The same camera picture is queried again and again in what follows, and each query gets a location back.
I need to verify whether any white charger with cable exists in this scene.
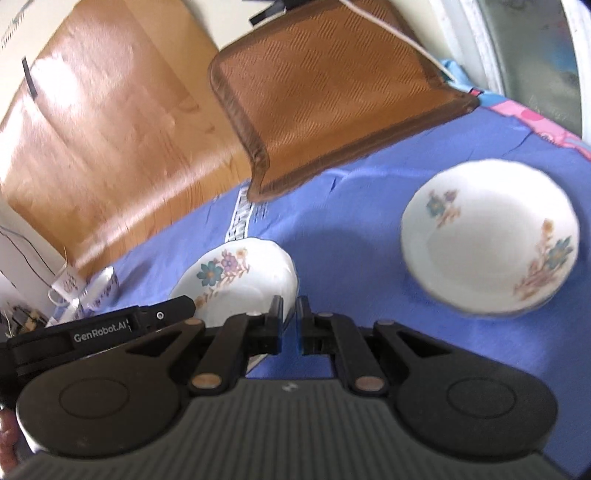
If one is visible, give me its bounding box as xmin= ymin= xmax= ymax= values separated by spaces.
xmin=341 ymin=0 xmax=458 ymax=84

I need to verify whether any light blue cloth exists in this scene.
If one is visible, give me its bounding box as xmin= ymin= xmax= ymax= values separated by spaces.
xmin=438 ymin=58 xmax=483 ymax=95

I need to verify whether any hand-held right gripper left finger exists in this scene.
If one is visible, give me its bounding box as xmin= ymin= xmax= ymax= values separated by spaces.
xmin=124 ymin=295 xmax=284 ymax=398

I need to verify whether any person's left hand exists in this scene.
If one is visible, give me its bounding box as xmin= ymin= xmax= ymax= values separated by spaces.
xmin=0 ymin=410 xmax=20 ymax=468

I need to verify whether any white floral bowl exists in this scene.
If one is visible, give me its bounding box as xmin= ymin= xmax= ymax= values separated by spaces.
xmin=399 ymin=159 xmax=581 ymax=320

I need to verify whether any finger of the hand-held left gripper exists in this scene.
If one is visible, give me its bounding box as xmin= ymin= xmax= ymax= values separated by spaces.
xmin=134 ymin=295 xmax=198 ymax=336

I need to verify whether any wooden board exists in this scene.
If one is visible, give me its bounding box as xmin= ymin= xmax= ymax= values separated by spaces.
xmin=0 ymin=0 xmax=253 ymax=278

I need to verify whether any white printed mug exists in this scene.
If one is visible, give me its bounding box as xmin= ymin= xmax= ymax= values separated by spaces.
xmin=48 ymin=263 xmax=90 ymax=320

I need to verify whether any brown woven mat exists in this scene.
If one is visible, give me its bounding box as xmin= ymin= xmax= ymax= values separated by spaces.
xmin=208 ymin=0 xmax=481 ymax=204

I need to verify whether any white floral plate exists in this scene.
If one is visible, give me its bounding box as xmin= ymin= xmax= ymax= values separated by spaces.
xmin=170 ymin=237 xmax=299 ymax=372

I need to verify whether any white window frame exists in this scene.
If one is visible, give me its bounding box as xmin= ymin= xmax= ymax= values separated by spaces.
xmin=438 ymin=0 xmax=591 ymax=139

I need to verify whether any black tape strip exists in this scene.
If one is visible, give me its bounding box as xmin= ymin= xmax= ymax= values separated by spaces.
xmin=21 ymin=56 xmax=38 ymax=100

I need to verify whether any pink cloth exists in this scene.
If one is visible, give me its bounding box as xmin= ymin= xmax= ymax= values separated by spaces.
xmin=489 ymin=99 xmax=591 ymax=160

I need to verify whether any white red-floral bowl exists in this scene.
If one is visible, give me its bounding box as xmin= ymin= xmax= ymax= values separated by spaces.
xmin=88 ymin=266 xmax=120 ymax=311

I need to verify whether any blue printed blanket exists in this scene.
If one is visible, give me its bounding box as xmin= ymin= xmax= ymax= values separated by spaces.
xmin=83 ymin=104 xmax=591 ymax=480

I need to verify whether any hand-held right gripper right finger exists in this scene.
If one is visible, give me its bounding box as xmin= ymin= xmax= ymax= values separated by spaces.
xmin=295 ymin=295 xmax=455 ymax=398

